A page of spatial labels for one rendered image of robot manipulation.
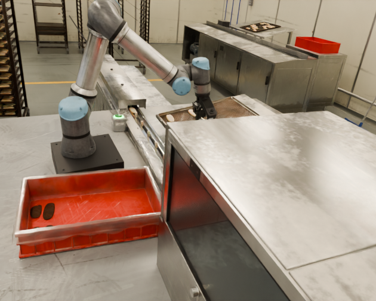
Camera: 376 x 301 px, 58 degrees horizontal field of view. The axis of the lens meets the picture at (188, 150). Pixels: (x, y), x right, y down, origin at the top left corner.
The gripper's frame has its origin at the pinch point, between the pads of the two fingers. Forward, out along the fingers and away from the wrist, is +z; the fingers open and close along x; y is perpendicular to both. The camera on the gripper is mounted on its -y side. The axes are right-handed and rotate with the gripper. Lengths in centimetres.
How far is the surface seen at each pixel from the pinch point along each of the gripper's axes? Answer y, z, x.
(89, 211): -30, 3, 61
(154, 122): 48, 12, 14
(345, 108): 224, 151, -327
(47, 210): -27, 0, 75
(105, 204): -27, 4, 55
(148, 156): -0.6, 5.0, 30.2
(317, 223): -105, -39, 26
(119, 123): 39, 3, 36
